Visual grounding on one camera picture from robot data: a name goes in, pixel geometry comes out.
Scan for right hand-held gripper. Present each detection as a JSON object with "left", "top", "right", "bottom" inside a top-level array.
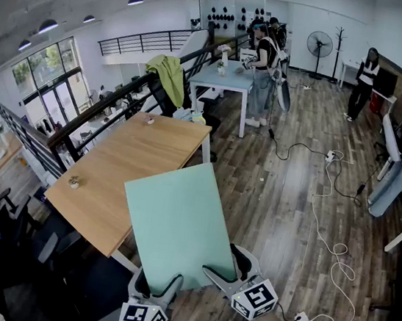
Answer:
[{"left": 195, "top": 240, "right": 286, "bottom": 321}]

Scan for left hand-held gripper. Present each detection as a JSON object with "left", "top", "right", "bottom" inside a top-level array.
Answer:
[{"left": 118, "top": 264, "right": 186, "bottom": 321}]

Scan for light green board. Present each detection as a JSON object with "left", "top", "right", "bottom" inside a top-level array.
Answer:
[{"left": 110, "top": 151, "right": 253, "bottom": 307}]

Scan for wooden table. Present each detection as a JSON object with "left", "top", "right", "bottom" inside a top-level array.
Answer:
[{"left": 36, "top": 100, "right": 214, "bottom": 270}]

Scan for small white pot leafy plant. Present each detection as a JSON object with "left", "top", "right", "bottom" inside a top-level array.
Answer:
[{"left": 66, "top": 174, "right": 82, "bottom": 191}]

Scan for light blue cloth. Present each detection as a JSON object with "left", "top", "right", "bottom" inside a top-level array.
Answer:
[{"left": 171, "top": 106, "right": 195, "bottom": 122}]

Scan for black vertical bar fence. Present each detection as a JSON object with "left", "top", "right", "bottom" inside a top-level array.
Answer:
[{"left": 0, "top": 101, "right": 72, "bottom": 178}]

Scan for black chair back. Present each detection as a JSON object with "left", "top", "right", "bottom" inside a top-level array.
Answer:
[{"left": 42, "top": 7, "right": 255, "bottom": 198}]

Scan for light blue table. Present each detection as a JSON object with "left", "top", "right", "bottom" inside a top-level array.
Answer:
[{"left": 181, "top": 54, "right": 259, "bottom": 140}]

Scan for olive green jacket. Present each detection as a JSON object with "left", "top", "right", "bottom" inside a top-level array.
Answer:
[{"left": 140, "top": 51, "right": 191, "bottom": 109}]

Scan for glass vase white flowers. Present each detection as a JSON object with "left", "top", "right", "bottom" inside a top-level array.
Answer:
[{"left": 0, "top": 122, "right": 12, "bottom": 147}]

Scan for white vase with pink flowers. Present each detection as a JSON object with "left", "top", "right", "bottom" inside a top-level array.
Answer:
[{"left": 215, "top": 43, "right": 233, "bottom": 68}]

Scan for red bin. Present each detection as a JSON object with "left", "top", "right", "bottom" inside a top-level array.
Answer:
[{"left": 369, "top": 91, "right": 386, "bottom": 115}]

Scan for glass entrance doors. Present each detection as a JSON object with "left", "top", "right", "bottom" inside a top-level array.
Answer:
[{"left": 4, "top": 29, "right": 104, "bottom": 134}]

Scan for small white table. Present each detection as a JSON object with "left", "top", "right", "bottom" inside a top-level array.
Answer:
[{"left": 337, "top": 59, "right": 364, "bottom": 91}]

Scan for black monitor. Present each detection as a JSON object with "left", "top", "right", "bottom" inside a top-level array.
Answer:
[{"left": 371, "top": 66, "right": 399, "bottom": 99}]

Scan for black coat rack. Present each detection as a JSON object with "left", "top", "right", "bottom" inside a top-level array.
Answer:
[{"left": 326, "top": 25, "right": 349, "bottom": 84}]

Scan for black standing fan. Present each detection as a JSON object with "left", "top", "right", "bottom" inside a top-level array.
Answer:
[{"left": 301, "top": 29, "right": 335, "bottom": 82}]

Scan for black horizontal bar railing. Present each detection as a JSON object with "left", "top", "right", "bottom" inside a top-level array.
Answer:
[{"left": 96, "top": 18, "right": 205, "bottom": 70}]

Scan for thin black tether cable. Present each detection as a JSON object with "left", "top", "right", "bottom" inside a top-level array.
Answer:
[{"left": 273, "top": 302, "right": 302, "bottom": 321}]

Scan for long white cable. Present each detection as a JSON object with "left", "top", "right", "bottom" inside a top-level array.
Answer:
[{"left": 292, "top": 147, "right": 379, "bottom": 321}]

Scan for black power cable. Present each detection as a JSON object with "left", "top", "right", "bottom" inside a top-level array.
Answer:
[
  {"left": 328, "top": 154, "right": 382, "bottom": 210},
  {"left": 263, "top": 127, "right": 334, "bottom": 168}
]

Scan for wall display of black caps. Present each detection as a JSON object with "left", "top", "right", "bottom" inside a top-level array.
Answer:
[{"left": 204, "top": 0, "right": 268, "bottom": 36}]

